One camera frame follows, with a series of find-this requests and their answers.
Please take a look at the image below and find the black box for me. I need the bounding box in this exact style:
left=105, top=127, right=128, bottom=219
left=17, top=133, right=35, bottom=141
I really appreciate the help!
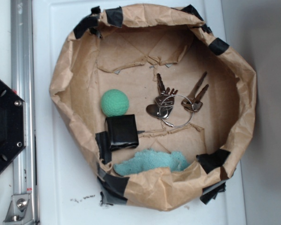
left=105, top=114, right=139, bottom=151

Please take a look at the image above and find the left key bunch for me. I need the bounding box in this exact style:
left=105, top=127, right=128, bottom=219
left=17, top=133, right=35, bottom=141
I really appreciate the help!
left=146, top=74, right=178, bottom=120

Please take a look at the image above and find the green foam ball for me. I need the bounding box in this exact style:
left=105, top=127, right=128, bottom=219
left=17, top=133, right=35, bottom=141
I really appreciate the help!
left=101, top=89, right=129, bottom=117

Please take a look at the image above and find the teal cloth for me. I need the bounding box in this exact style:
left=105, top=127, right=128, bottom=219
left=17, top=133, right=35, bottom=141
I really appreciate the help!
left=113, top=149, right=190, bottom=176

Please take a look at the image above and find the right key pair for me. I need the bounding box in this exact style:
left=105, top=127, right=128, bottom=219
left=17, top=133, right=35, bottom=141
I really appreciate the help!
left=181, top=72, right=209, bottom=113

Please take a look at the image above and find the black hexagonal mount plate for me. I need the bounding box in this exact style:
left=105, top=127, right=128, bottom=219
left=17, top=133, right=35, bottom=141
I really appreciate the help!
left=0, top=79, right=25, bottom=174

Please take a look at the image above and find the aluminium rail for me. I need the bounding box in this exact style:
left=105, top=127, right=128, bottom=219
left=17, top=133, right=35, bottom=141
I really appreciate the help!
left=11, top=0, right=39, bottom=225

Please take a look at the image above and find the metal corner bracket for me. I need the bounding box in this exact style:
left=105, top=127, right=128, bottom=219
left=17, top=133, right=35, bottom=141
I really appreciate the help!
left=3, top=194, right=32, bottom=225

